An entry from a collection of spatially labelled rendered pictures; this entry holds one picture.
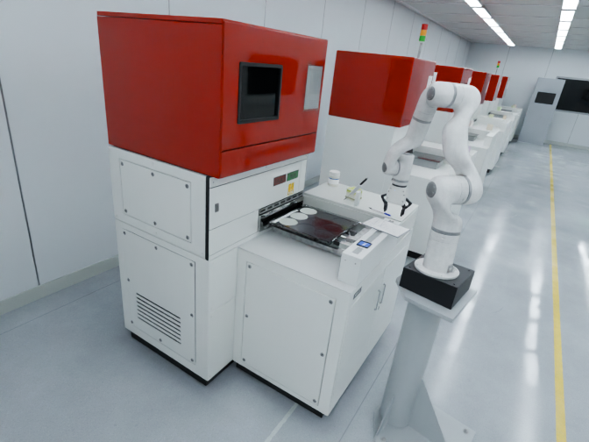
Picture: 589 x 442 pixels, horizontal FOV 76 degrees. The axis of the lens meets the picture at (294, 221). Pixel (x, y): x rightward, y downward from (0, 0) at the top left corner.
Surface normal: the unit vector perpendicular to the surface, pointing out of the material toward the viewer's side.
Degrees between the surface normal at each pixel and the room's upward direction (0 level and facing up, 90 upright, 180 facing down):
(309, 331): 90
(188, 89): 90
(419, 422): 90
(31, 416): 0
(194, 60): 90
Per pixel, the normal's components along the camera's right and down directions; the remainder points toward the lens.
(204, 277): -0.53, 0.29
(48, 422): 0.10, -0.91
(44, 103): 0.84, 0.29
